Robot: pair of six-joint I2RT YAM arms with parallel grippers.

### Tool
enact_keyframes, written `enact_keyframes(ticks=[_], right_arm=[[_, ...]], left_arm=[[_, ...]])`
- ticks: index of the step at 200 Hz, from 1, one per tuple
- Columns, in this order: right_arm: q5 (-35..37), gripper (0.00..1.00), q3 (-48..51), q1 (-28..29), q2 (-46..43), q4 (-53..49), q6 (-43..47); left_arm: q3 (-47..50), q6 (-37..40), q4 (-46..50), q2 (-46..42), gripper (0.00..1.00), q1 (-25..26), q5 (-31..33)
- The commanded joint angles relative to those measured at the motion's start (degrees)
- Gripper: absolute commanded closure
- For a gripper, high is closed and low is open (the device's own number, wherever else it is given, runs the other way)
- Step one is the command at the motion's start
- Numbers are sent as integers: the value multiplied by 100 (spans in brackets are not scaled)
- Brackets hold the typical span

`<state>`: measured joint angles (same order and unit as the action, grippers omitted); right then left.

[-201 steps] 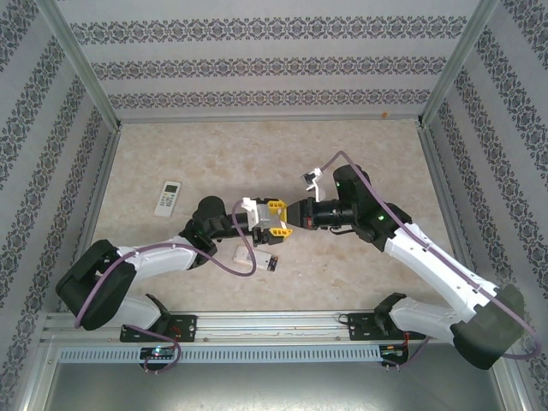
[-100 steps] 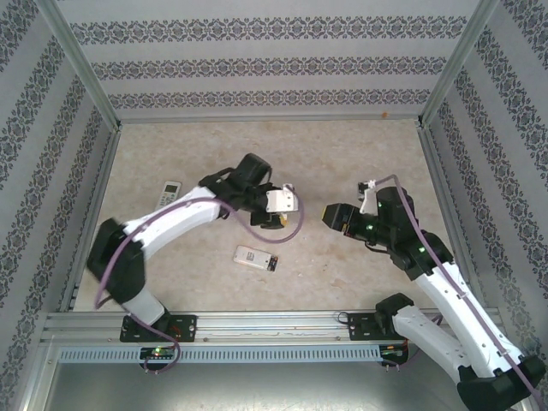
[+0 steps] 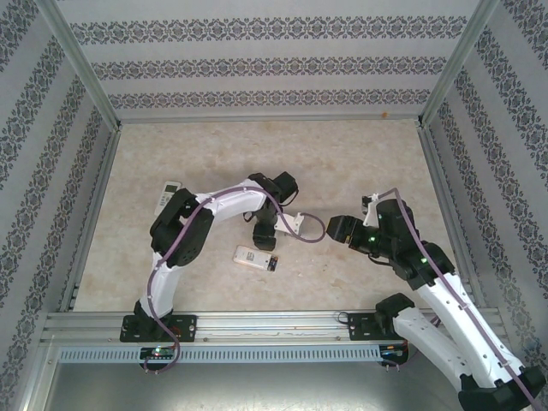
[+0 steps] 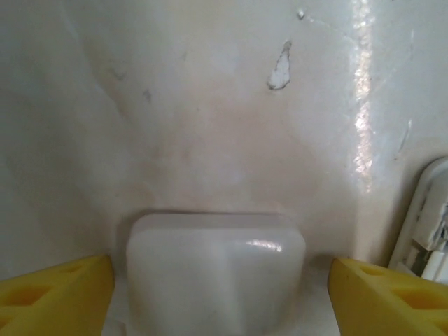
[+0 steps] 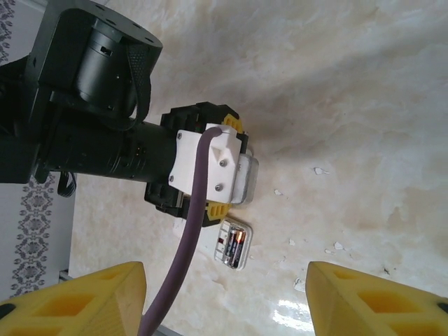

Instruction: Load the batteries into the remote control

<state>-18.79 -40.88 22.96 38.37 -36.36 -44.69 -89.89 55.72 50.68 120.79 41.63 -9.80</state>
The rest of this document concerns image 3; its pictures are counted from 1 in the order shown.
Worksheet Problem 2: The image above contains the white remote with display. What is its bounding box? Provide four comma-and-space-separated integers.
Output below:
154, 180, 183, 214

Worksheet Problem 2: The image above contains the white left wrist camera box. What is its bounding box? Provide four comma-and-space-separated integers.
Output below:
273, 212, 307, 237

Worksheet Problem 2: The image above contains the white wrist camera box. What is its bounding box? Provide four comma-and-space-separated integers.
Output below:
273, 212, 307, 237
361, 192, 381, 227

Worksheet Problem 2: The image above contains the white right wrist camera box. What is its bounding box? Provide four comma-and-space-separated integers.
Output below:
361, 192, 381, 227

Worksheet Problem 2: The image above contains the purple cable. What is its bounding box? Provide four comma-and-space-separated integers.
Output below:
374, 188, 540, 411
145, 186, 326, 376

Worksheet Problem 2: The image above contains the aluminium table edge rail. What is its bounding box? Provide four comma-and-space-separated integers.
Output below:
417, 123, 487, 308
59, 128, 123, 313

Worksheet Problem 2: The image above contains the aluminium mounting rail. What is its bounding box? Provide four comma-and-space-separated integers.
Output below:
42, 311, 503, 343

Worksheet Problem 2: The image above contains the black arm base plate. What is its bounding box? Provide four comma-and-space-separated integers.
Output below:
348, 312, 425, 343
121, 314, 199, 343

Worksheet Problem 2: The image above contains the grey slotted cable duct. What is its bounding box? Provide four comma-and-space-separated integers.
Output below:
57, 345, 382, 364

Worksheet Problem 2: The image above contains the aluminium frame post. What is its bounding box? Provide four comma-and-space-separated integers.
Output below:
418, 0, 503, 128
40, 0, 124, 130

